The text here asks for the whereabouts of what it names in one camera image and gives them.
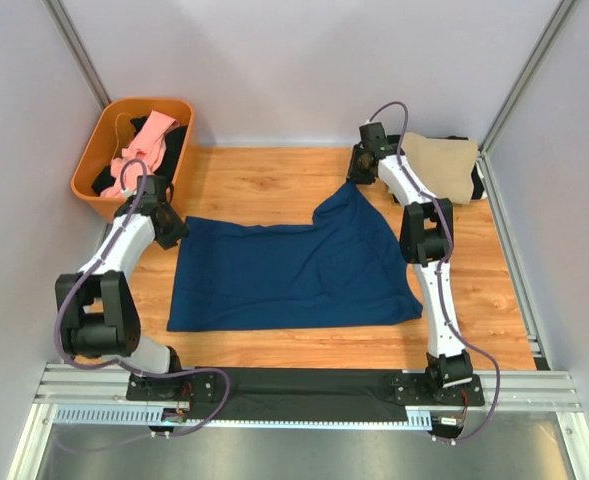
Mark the orange plastic laundry basket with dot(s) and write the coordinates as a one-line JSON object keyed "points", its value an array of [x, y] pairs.
{"points": [[114, 131]]}

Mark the aluminium corner post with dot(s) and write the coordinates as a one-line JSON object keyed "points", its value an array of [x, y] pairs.
{"points": [[74, 43], [562, 12]]}

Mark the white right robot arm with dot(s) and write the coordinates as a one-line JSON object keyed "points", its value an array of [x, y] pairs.
{"points": [[426, 243]]}

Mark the folded beige t shirt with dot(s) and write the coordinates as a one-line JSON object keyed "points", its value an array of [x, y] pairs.
{"points": [[446, 166]]}

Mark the pink t shirt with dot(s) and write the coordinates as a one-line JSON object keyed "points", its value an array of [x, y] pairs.
{"points": [[144, 150]]}

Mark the black garment in basket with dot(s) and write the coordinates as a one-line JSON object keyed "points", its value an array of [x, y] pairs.
{"points": [[171, 150]]}

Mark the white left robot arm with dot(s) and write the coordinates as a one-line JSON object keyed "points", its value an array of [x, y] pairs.
{"points": [[97, 316]]}

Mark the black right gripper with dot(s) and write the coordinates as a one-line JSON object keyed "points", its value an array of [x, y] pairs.
{"points": [[353, 174]]}

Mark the folded black t shirt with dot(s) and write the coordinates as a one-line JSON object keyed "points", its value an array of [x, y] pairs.
{"points": [[476, 185]]}

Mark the left aluminium corner post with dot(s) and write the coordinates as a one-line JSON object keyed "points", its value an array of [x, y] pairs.
{"points": [[74, 43]]}

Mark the aluminium front rail frame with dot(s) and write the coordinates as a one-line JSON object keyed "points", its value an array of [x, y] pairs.
{"points": [[99, 397]]}

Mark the right aluminium corner post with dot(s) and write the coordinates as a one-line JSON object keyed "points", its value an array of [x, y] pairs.
{"points": [[562, 12]]}

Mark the blue printed t shirt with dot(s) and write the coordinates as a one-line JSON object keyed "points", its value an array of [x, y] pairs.
{"points": [[344, 269]]}

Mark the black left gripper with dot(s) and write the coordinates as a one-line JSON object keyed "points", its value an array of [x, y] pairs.
{"points": [[180, 230]]}

